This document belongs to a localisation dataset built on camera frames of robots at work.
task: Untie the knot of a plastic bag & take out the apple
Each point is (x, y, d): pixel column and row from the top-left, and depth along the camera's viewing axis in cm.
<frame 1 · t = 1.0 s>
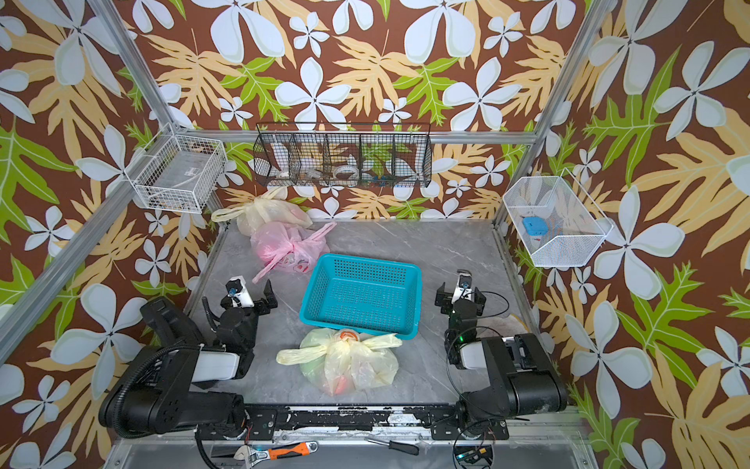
left hand: (252, 281, 87), fingers open
right hand: (458, 285, 90), fingers open
yellow plastic bag with fruit: (342, 362, 73), point 14 cm above the table
teal plastic basket: (370, 296, 101), on the table
pink plastic bag: (289, 248, 101), point 10 cm above the table
pale yellow bag at back: (265, 208, 107), point 15 cm above the table

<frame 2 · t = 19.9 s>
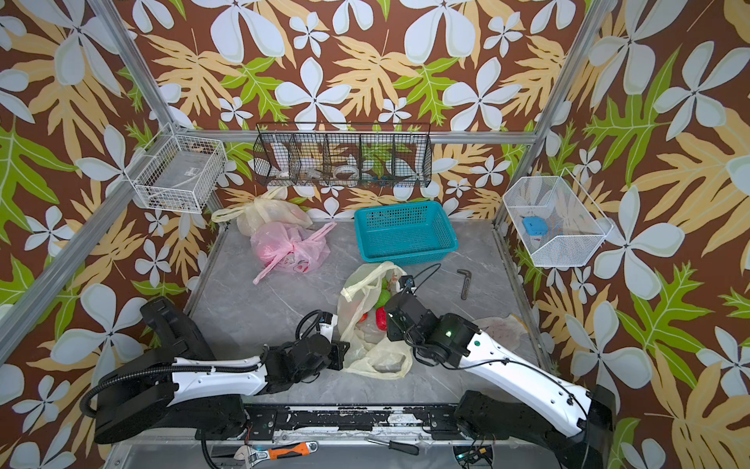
left hand: (353, 343, 82), fingers closed
right hand: (388, 316, 75), fingers open
yellow plastic bag with fruit: (361, 304, 84), point 14 cm above the table
teal plastic basket: (405, 233, 119), on the table
grey allen key: (467, 282, 103), on the table
the other named things where they were.

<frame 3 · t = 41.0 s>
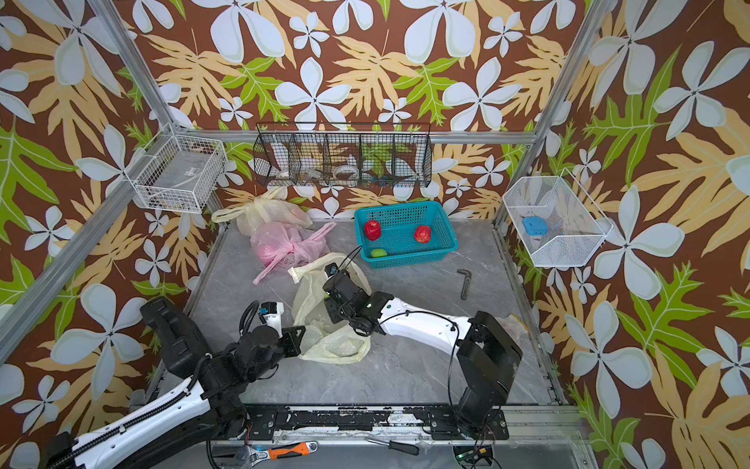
left hand: (308, 326, 79), fingers closed
right hand: (330, 298, 83), fingers open
yellow plastic bag with fruit: (327, 342, 77), point 14 cm above the table
red fruit toy: (423, 234, 111), point 7 cm above the table
red apple: (373, 230, 112), point 6 cm above the table
small green fruit: (378, 252, 103), point 8 cm above the table
the other named things where they were.

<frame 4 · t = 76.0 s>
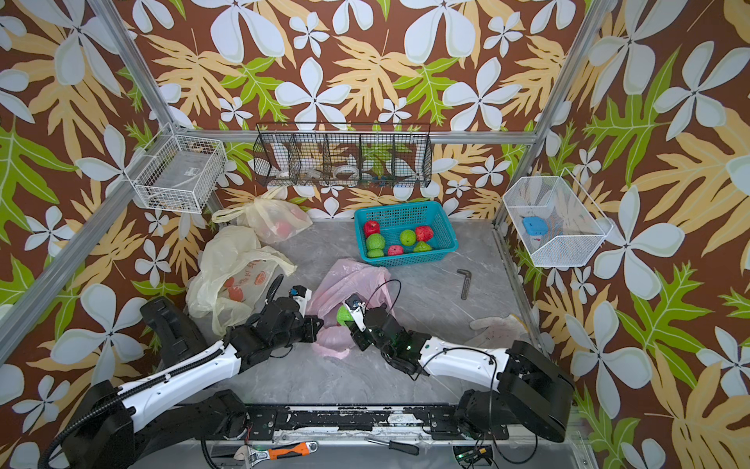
left hand: (325, 319, 82), fingers closed
right hand: (348, 316, 81), fingers open
yellow plastic bag with fruit: (234, 277, 82), point 20 cm above the table
pink plastic bag: (342, 279, 92), point 11 cm above the table
green apple toy: (407, 237, 110), point 6 cm above the table
green cabbage toy: (375, 241, 109), point 6 cm above the table
pink red fruit toy: (395, 250, 106), point 6 cm above the table
green bumpy fruit toy: (422, 246, 106), point 7 cm above the table
the other named things where they were.

